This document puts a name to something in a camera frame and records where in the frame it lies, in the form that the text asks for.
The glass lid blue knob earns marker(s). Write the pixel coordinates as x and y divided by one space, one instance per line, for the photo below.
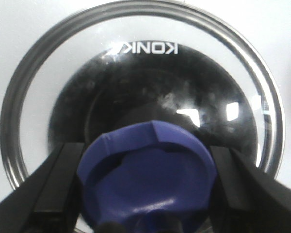
148 86

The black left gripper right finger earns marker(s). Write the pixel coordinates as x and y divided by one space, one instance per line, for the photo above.
245 199

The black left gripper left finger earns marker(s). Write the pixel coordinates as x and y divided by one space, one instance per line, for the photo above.
49 200

